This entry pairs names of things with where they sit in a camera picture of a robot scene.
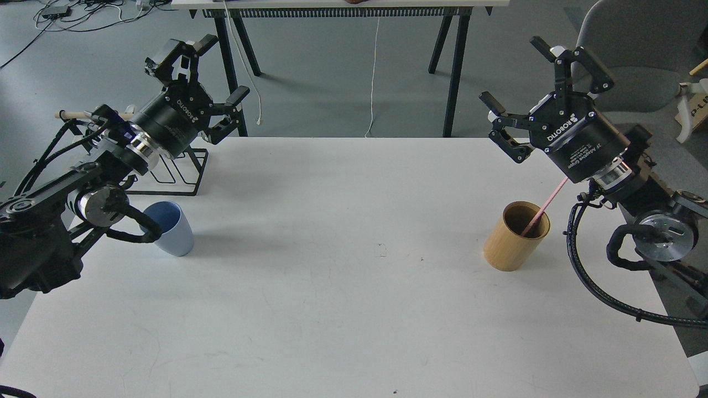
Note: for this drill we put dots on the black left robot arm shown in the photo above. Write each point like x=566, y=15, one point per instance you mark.
x=76, y=192

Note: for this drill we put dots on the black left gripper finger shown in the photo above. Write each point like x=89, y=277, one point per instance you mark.
x=233, y=119
x=162, y=65

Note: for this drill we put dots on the black wire cup rack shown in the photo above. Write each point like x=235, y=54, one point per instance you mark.
x=180, y=176

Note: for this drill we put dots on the bamboo cylinder holder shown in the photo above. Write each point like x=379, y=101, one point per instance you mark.
x=509, y=245

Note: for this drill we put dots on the pink chopstick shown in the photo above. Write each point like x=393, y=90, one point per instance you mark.
x=537, y=217

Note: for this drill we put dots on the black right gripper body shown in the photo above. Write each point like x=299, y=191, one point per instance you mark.
x=581, y=142

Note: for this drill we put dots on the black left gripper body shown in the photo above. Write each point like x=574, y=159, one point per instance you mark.
x=175, y=116

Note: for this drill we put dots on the blue plastic cup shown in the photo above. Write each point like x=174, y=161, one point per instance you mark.
x=177, y=237

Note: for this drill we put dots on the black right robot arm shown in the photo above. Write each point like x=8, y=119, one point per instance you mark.
x=663, y=228

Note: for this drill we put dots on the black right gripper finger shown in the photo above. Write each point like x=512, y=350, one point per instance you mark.
x=501, y=120
x=563, y=58

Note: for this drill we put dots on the black trestle background table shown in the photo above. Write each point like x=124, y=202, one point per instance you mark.
x=333, y=69

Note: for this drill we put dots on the cardboard box with white stand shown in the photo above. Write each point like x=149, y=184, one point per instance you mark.
x=691, y=103

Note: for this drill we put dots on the grey office chair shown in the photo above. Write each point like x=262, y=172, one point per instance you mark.
x=646, y=46

